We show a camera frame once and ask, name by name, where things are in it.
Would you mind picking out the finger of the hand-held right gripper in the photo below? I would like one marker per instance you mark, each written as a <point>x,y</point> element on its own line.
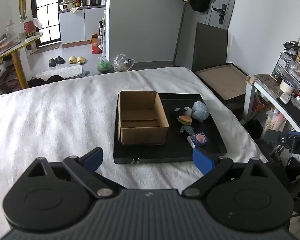
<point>277,137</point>

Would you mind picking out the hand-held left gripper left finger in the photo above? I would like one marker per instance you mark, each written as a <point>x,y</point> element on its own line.
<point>92,158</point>

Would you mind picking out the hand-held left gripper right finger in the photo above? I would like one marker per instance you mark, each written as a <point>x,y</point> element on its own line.
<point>202,160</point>

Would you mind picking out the planet print packet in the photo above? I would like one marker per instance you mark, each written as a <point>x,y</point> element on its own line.
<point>198,139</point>

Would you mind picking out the black tray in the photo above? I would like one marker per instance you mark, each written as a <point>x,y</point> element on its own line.
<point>175,150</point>

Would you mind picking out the grey plush toy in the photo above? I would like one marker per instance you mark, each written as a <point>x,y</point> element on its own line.
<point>187,129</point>

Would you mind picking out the burger plush toy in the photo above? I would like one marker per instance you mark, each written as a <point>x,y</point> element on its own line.
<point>185,119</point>

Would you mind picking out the blue fluffy ball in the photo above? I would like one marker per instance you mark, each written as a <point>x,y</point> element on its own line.
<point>200,112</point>

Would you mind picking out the brown cardboard box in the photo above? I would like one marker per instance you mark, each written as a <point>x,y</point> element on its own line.
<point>140,136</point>

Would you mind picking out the white desk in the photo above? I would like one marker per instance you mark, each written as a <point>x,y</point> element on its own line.
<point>292,112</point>

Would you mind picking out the small white cup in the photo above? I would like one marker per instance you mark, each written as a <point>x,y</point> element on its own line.
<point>285,98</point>

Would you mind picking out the black and white plush toy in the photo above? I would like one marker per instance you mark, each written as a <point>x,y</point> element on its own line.
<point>187,111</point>

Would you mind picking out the white tape roll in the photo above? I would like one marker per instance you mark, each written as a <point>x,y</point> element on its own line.
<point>286,86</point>

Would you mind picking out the white fluffy blanket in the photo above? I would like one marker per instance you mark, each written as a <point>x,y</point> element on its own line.
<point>52,120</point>

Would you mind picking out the clear drawer organizer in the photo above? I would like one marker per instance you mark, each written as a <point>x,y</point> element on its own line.
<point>287,67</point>

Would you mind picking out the black box lid brown inside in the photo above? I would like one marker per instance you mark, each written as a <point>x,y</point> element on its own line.
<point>225,82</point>

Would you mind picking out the dark floor cloth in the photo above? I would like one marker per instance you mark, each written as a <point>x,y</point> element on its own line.
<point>47,80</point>

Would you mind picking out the white floor towel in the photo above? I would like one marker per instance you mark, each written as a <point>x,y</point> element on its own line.
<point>62,72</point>

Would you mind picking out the green plastic bag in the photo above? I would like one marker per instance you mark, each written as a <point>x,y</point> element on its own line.
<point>103,66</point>

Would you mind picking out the yellow slipper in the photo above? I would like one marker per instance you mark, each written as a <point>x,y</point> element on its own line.
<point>81,60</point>
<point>72,59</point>

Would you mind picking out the clear plastic bag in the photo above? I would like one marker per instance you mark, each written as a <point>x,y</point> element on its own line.
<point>122,63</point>

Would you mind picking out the dark grey panel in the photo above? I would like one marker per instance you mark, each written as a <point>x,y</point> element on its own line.
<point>210,47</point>

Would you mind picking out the orange carton box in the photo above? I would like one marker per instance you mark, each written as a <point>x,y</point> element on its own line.
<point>96,45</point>

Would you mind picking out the round table yellow leg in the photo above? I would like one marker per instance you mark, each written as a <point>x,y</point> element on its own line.
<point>17,65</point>

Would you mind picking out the black spray bottle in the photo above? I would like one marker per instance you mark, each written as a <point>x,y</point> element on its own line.
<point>100,28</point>

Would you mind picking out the grey kitchen cabinet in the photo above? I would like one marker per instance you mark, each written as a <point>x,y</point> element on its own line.
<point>72,27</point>

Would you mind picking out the black door lock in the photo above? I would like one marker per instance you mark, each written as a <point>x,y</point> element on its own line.
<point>221,12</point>

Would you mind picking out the red canister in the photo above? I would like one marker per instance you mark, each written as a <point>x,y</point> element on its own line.
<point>29,28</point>

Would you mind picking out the black framed glass door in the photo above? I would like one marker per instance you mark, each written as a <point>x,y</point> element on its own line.
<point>47,10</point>

